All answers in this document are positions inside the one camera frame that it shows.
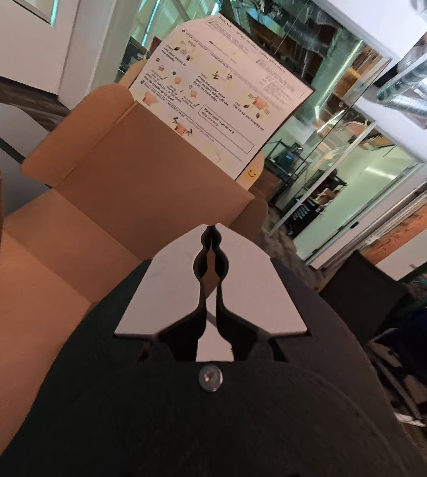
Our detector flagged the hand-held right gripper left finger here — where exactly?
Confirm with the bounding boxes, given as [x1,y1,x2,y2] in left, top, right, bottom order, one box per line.
[114,224,213,362]

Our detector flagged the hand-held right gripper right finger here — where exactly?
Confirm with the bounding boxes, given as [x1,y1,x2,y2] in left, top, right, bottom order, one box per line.
[212,223,308,361]

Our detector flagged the white cardboard mailer box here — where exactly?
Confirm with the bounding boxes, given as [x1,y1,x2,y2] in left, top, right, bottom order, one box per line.
[0,61,270,477]

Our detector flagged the wooden backing board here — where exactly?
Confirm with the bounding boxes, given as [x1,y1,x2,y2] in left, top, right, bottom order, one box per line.
[118,15,316,184]

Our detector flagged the printed instruction sheet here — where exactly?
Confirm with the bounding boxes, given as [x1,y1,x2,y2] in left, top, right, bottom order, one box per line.
[130,15,315,182]

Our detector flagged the silver ventilation duct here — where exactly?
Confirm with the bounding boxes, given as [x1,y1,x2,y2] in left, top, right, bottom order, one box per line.
[377,0,427,114]

